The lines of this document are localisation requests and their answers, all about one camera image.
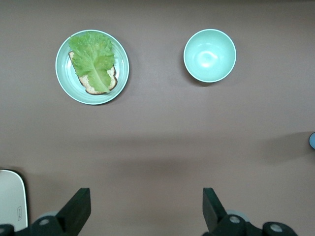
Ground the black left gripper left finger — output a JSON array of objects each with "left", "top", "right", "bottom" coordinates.
[{"left": 14, "top": 188, "right": 92, "bottom": 236}]

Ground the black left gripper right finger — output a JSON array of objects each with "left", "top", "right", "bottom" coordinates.
[{"left": 202, "top": 188, "right": 249, "bottom": 236}]

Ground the toasted bread slice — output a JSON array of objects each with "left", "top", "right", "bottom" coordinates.
[{"left": 68, "top": 50, "right": 118, "bottom": 95}]

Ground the mint green plate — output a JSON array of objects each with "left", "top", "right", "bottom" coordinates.
[{"left": 55, "top": 29, "right": 130, "bottom": 106}]

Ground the green lettuce leaf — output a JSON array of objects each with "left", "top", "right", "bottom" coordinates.
[{"left": 68, "top": 31, "right": 117, "bottom": 94}]

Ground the mint green bowl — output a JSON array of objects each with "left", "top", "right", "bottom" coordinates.
[{"left": 183, "top": 29, "right": 237, "bottom": 83}]

